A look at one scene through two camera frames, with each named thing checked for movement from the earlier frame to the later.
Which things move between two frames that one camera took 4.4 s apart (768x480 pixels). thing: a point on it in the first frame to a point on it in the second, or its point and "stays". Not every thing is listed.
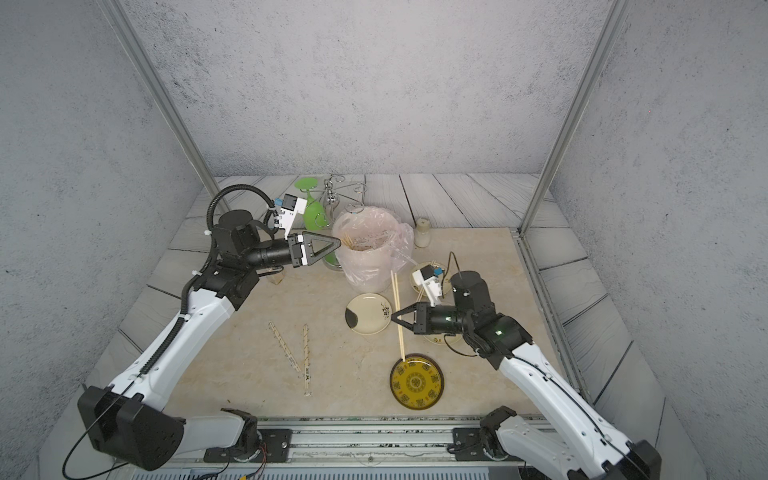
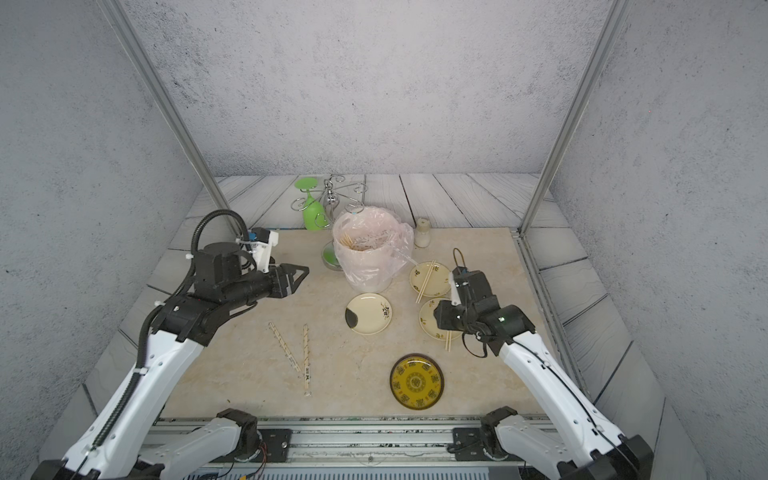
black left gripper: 297,252 to 284,286
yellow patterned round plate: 418,382 stays
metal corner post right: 575,111 stays
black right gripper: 422,324 to 442,317
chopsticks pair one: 285,347 stays
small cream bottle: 422,235 stays
